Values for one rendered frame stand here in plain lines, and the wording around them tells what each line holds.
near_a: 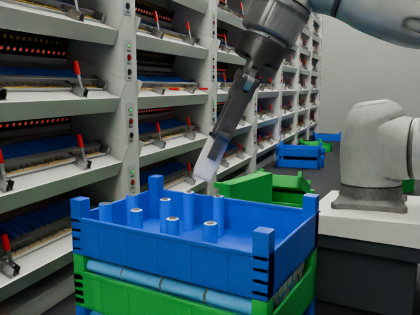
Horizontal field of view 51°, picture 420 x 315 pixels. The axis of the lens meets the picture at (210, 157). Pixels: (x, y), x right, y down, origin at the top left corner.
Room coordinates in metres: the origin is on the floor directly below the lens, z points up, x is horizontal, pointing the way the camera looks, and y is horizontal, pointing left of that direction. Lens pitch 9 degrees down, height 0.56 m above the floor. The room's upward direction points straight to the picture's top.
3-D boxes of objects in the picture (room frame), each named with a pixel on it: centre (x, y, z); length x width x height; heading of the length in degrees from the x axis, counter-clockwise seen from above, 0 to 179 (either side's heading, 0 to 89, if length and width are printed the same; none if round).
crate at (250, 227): (0.61, 0.02, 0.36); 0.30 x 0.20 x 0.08; 61
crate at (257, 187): (1.70, -0.14, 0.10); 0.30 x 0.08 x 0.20; 141
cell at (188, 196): (0.69, 0.03, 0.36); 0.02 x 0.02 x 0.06
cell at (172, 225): (0.55, 0.05, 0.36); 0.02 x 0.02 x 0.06
